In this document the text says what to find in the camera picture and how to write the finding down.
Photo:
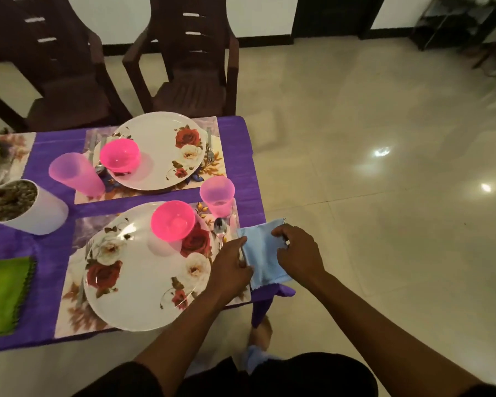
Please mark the person's light blue trousers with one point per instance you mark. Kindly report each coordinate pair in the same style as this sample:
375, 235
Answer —
256, 355

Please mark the person's black shirt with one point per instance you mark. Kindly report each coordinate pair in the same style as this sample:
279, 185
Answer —
306, 376

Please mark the brown plastic armchair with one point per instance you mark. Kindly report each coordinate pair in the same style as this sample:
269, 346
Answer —
66, 99
190, 95

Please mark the green plant in white pot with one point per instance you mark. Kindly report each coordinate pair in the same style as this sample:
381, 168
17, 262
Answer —
45, 214

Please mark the person's right foot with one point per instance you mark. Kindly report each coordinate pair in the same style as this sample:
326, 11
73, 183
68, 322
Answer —
260, 332

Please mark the person's right hand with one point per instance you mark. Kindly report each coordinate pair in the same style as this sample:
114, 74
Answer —
301, 256

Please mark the white rose print plate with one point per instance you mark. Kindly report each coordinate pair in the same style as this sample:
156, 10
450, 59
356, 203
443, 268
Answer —
161, 136
144, 285

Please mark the floral print placemat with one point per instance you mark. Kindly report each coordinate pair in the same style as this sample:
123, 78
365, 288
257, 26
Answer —
82, 231
215, 169
16, 152

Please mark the pink plastic bowl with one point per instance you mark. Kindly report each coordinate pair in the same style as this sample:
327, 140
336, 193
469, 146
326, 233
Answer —
120, 154
172, 221

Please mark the dark wooden door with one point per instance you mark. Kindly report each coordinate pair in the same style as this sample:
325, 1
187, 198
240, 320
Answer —
330, 16

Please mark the light pink plastic cup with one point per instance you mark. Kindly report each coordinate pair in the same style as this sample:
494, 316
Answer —
217, 194
76, 173

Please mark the steel fork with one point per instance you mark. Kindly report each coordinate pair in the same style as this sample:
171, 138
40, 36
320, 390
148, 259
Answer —
210, 152
84, 260

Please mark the steel spoon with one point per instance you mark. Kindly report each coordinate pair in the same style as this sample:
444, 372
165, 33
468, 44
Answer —
100, 167
220, 228

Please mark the steel table knife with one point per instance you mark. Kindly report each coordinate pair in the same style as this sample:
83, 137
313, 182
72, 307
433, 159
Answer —
233, 229
92, 146

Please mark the white zigzag edged cloth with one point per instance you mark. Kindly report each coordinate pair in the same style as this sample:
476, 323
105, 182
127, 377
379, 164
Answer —
260, 252

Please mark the green ribbed mat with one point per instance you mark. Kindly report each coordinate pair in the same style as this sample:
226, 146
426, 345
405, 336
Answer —
4, 297

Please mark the person's right forearm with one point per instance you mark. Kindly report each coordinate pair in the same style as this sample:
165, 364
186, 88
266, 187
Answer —
384, 339

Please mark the person's left hand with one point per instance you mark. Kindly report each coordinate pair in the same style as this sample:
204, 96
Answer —
229, 272

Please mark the purple tablecloth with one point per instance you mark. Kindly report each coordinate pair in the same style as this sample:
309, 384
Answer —
53, 264

